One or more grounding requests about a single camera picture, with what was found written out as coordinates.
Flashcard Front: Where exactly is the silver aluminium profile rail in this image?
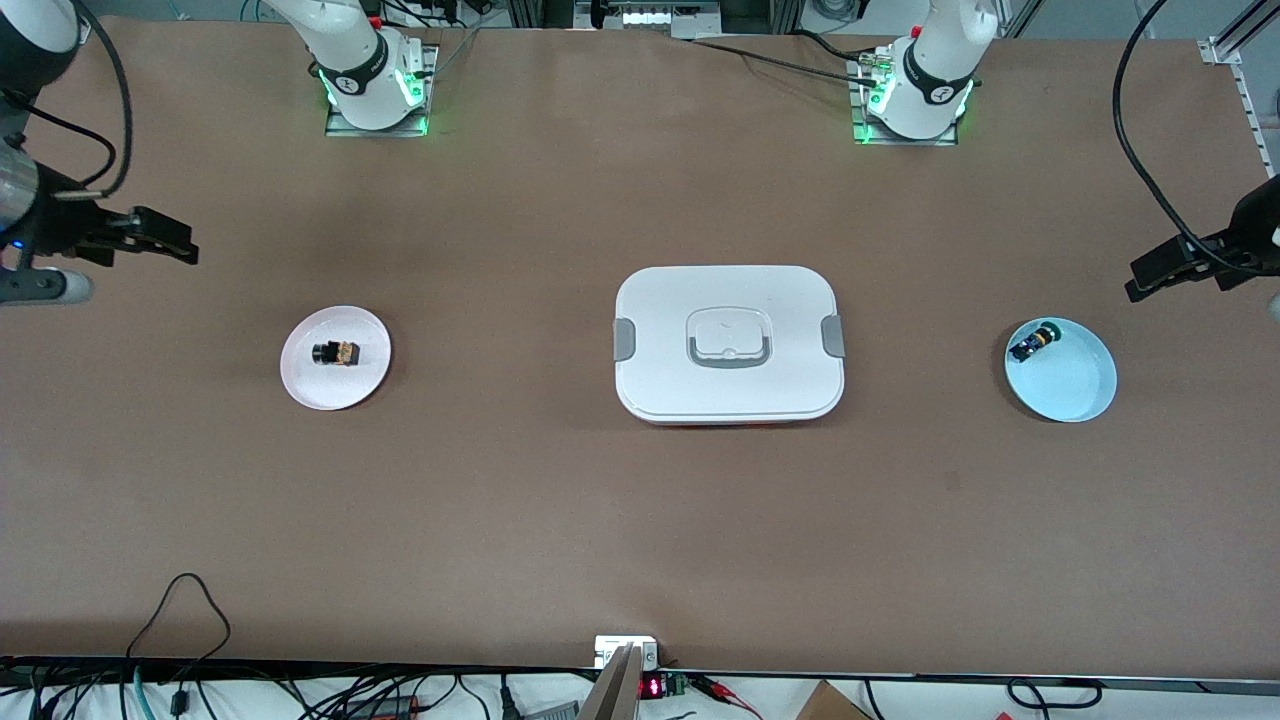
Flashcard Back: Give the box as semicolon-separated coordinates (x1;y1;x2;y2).
1198;38;1280;179

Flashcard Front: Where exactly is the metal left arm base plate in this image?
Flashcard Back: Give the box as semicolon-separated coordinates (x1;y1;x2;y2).
848;55;959;147

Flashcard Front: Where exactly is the brown cardboard piece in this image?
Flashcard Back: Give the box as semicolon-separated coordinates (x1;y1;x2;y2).
795;680;871;720

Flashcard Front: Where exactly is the black cable across table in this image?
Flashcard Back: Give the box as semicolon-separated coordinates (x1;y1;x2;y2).
690;38;883;89

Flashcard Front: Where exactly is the pink round plate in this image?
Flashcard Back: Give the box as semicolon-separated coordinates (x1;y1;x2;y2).
280;305;393;412

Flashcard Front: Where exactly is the light blue round plate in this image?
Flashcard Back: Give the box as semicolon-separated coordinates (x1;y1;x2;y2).
1004;317;1118;423

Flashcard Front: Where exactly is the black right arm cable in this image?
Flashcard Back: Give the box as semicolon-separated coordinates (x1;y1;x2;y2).
20;0;135;201

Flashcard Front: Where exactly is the black coiled floor cable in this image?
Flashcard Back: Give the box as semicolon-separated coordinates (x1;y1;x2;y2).
1006;678;1104;709

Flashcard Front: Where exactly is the white lidded pink box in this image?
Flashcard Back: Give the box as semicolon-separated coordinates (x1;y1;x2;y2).
613;265;847;427

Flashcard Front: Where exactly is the white bracket mounting plate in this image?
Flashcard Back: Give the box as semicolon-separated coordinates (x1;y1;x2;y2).
594;635;659;669

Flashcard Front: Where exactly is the blue and black switch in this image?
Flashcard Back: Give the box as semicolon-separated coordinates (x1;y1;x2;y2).
1008;322;1061;363

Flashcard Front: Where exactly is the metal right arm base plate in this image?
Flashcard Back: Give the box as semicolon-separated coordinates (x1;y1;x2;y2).
324;45;439;138

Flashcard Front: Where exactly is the black looped thin cable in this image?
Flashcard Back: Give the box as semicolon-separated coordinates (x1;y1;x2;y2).
125;572;233;666

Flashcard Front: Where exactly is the thin dark base cable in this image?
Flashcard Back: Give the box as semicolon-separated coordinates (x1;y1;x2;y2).
425;28;483;76

